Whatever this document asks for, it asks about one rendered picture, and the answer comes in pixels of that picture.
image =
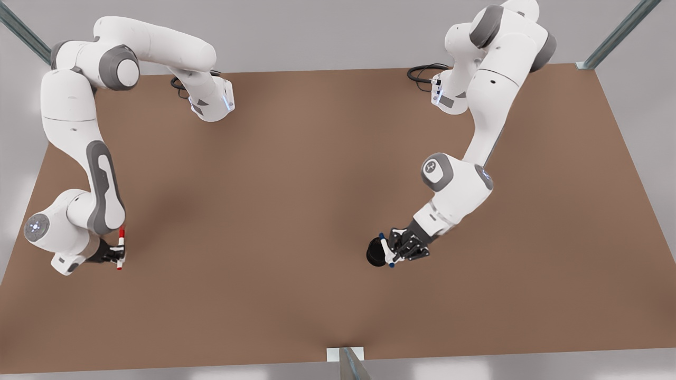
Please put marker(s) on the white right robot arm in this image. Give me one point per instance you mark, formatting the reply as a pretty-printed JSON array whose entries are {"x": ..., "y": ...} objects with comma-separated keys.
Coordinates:
[{"x": 74, "y": 111}]

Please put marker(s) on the red and white marker pen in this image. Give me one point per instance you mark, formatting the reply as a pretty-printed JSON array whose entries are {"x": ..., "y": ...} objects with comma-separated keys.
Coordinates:
[{"x": 121, "y": 248}]

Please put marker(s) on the silver frame post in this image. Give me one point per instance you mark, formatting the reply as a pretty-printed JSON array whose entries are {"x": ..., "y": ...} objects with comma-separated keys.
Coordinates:
[
  {"x": 615, "y": 37},
  {"x": 24, "y": 32},
  {"x": 348, "y": 363}
]

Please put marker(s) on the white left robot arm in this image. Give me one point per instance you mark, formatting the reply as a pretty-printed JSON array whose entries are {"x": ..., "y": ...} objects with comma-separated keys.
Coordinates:
[{"x": 494, "y": 79}]

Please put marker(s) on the black round pen holder cup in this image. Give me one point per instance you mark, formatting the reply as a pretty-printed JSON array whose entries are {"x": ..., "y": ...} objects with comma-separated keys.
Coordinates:
[{"x": 376, "y": 253}]

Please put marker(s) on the blue and white marker pen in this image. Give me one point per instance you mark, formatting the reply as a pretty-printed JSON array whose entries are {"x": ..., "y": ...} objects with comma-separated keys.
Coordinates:
[{"x": 386, "y": 250}]

